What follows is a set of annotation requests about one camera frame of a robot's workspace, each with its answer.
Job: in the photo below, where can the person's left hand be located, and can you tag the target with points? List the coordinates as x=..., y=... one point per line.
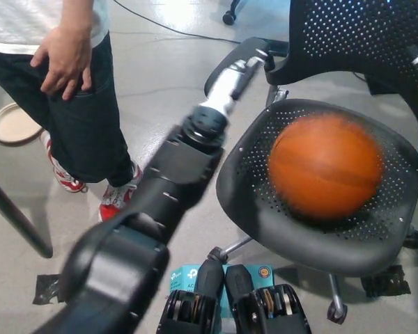
x=64, y=59

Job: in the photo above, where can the orange Wilson basketball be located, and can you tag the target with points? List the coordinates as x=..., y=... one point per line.
x=325, y=167

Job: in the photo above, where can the person in white shirt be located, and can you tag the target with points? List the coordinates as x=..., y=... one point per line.
x=80, y=139

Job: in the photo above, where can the black chair leg with caster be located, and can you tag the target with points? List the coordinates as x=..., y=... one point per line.
x=230, y=15

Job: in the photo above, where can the black robot left body block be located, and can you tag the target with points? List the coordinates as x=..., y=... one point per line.
x=184, y=313

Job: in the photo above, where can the black perforated office chair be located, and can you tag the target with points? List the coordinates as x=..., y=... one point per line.
x=299, y=247

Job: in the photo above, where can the beige round plate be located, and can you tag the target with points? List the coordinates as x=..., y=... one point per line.
x=12, y=123

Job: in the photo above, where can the red white right sneaker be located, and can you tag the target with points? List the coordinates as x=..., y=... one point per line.
x=68, y=181

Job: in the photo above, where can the red white sneaker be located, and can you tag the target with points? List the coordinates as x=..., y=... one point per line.
x=68, y=181
x=113, y=203

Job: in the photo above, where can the red white left sneaker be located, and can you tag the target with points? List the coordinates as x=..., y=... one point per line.
x=113, y=203

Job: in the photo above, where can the black table leg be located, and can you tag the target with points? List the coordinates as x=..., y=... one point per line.
x=14, y=212

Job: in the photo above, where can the black tape patch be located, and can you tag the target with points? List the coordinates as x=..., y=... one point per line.
x=45, y=290
x=386, y=282

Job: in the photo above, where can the teal TP-Link box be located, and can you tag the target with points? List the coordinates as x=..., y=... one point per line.
x=186, y=275

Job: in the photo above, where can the flat black floor box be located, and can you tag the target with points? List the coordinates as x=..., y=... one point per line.
x=383, y=85

